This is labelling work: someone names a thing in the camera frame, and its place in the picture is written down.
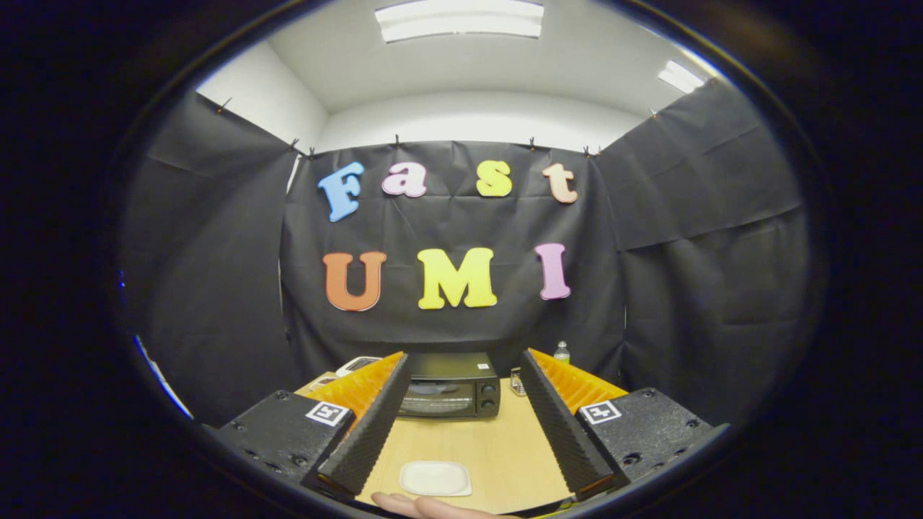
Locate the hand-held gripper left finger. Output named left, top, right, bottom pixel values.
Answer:
left=204, top=351, right=412, bottom=502

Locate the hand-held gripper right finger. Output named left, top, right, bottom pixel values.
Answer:
left=519, top=348, right=730, bottom=503

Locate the black toaster oven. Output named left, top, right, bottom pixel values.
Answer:
left=397, top=352, right=502, bottom=420

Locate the white pop-up toaster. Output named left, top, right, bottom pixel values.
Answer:
left=335, top=356, right=383, bottom=378

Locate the white square plate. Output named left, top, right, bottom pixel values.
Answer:
left=399, top=461, right=473, bottom=497

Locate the small ceiling light panel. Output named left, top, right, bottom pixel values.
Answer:
left=658, top=60, right=706, bottom=94

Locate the long ceiling light panel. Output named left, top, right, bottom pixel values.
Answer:
left=375, top=0, right=545, bottom=43

